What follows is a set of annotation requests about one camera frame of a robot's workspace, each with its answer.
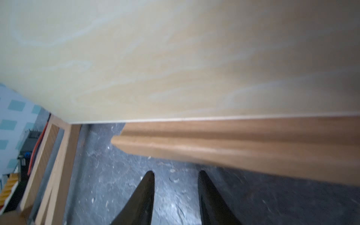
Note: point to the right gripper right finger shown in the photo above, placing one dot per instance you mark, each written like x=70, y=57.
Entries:
x=213, y=208

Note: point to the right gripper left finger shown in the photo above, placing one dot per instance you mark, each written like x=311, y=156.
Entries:
x=139, y=208

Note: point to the wooden easel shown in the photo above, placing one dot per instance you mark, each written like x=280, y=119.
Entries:
x=319, y=148
x=53, y=203

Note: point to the plywood board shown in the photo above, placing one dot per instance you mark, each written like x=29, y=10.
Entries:
x=124, y=61

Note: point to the black tray of bits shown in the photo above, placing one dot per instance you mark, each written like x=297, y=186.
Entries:
x=15, y=186

